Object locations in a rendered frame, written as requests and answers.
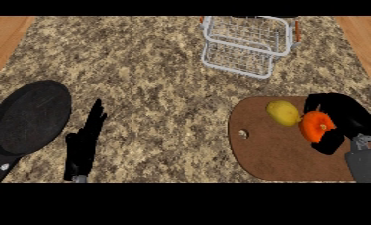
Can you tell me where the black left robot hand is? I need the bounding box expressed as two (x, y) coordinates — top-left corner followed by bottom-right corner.
(62, 98), (109, 182)

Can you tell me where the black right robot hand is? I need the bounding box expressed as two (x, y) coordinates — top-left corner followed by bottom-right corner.
(303, 92), (371, 156)

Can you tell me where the orange squash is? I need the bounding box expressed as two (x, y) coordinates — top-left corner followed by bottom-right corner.
(297, 110), (337, 144)

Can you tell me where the brown wooden cutting board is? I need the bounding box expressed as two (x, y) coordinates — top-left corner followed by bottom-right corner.
(228, 95), (359, 182)

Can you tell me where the yellow lemon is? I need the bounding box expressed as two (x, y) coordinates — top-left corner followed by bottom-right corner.
(265, 99), (303, 128)

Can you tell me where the black frying pan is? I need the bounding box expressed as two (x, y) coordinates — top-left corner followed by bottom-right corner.
(0, 79), (72, 182)

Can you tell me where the white wire tiered basket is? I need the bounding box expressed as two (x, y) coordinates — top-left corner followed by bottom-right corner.
(199, 16), (303, 80)

